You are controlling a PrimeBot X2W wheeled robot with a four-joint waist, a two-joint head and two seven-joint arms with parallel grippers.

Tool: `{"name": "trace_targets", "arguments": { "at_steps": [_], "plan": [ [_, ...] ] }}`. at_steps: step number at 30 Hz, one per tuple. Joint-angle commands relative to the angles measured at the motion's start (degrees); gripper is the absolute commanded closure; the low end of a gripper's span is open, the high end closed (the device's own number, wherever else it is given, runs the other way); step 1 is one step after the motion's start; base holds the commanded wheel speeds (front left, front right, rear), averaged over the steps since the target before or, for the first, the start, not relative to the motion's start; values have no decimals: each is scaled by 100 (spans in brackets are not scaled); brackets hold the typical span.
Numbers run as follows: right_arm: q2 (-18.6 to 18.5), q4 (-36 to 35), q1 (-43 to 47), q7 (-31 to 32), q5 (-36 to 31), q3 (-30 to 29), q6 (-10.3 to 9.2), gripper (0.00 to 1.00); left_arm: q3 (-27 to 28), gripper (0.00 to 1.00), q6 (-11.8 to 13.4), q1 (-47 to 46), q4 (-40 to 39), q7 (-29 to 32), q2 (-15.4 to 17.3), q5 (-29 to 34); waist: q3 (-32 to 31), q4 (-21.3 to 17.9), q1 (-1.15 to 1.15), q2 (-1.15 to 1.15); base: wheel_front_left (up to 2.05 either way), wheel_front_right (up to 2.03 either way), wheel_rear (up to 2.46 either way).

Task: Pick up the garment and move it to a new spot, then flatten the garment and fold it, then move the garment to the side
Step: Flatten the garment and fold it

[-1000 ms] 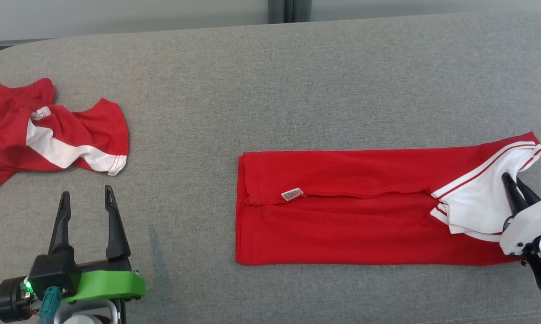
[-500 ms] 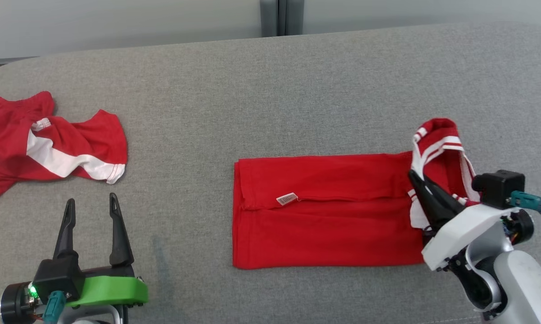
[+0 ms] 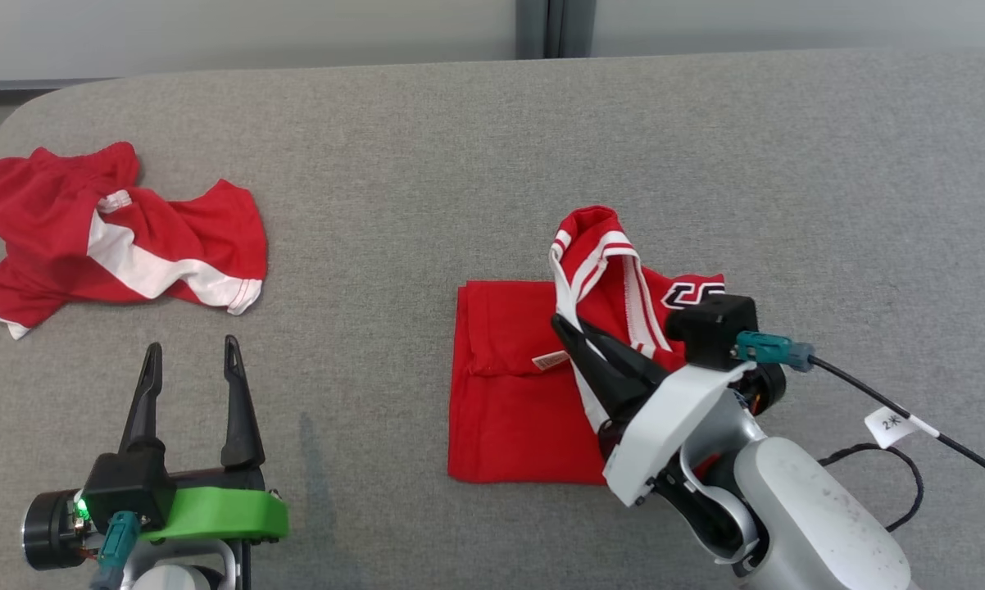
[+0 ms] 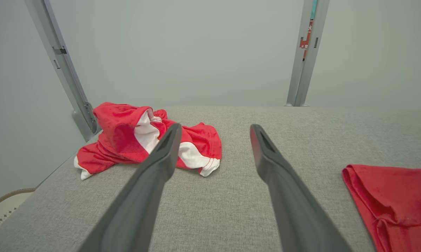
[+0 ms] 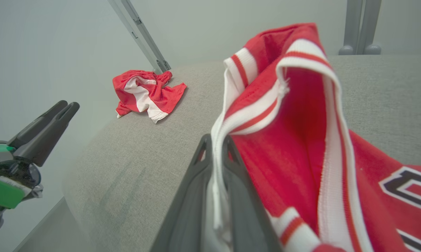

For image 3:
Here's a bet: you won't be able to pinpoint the grey wall rail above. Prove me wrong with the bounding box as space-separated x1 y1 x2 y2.
0 77 118 161

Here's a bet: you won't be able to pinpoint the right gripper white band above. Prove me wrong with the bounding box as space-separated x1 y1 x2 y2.
551 314 788 508

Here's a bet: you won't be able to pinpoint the thin black looped cable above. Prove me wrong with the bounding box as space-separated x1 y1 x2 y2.
815 442 926 534

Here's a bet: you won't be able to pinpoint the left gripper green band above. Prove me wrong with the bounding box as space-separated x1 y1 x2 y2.
21 334 290 571

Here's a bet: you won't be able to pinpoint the camera cable teal plug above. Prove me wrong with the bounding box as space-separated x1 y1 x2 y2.
90 510 143 590
735 331 985 497

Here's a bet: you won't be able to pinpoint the left camera cable teal plug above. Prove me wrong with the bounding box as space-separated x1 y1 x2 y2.
90 510 143 590

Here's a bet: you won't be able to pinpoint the red jersey shirt with lettering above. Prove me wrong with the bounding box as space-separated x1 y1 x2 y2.
447 205 727 486

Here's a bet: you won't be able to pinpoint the grey partition post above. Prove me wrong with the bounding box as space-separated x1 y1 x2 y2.
515 0 599 61

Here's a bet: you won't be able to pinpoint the red shorts with white stripe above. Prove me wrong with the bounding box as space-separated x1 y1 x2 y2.
0 141 269 341

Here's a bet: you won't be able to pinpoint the white cable label tag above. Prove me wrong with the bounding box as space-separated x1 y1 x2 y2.
863 406 941 450

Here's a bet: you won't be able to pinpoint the right camera cable teal plug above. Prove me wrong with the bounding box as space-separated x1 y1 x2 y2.
735 331 985 497

